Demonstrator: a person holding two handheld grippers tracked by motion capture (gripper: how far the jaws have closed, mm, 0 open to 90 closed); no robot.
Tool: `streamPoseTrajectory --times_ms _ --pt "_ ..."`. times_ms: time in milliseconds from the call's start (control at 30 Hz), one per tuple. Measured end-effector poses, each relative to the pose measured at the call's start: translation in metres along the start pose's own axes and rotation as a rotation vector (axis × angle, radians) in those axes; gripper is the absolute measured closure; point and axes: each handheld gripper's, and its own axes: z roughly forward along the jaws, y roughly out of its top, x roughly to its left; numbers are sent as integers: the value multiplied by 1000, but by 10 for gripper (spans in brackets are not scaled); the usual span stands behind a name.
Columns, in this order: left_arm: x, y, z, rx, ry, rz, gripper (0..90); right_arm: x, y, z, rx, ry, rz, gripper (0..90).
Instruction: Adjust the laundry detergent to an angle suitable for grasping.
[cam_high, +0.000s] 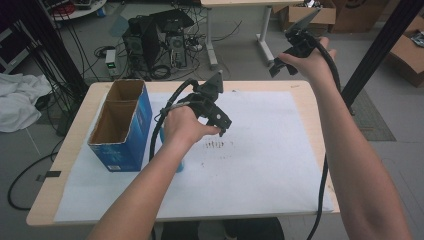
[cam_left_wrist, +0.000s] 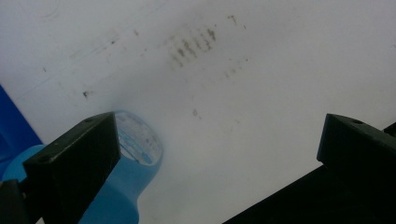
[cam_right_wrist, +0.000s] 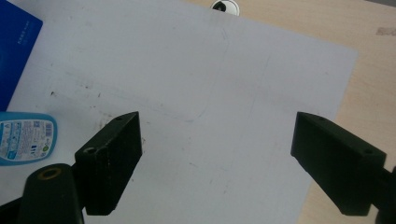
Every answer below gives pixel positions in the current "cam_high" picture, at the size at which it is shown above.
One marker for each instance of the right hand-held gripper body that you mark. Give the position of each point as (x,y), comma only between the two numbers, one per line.
(301,42)

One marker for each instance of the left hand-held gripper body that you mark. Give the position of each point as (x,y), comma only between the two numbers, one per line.
(205,102)

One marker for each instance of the person's right hand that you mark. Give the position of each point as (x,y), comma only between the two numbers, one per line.
(313,64)

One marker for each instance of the person's left hand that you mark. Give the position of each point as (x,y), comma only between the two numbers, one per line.
(184,127)

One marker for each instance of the open cardboard box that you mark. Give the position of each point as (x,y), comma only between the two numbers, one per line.
(310,16)

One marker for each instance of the white table mat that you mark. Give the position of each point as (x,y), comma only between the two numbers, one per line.
(260,160)

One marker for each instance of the open computer case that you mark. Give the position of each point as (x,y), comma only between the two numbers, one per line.
(177,50)

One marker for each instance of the large cardboard box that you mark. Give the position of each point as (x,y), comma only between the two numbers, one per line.
(360,15)

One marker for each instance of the white desk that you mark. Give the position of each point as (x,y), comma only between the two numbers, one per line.
(211,36)

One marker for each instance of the black computer tower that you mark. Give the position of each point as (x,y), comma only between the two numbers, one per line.
(141,43)

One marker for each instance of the blue cardboard box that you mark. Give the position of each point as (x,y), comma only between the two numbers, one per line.
(124,132)

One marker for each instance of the grey floor mat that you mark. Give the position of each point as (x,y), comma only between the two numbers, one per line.
(373,116)

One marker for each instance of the white power supply unit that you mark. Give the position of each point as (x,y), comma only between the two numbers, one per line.
(112,63)

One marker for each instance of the cardboard box with packet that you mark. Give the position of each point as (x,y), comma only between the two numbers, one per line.
(408,56)

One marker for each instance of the round white table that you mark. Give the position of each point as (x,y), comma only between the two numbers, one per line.
(78,9)

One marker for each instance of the black tape strip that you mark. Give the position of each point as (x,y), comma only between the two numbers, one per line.
(53,173)

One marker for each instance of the white cloth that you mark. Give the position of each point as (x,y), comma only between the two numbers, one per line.
(20,100)

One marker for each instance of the black metal stand post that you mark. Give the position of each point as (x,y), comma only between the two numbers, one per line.
(380,50)
(60,50)

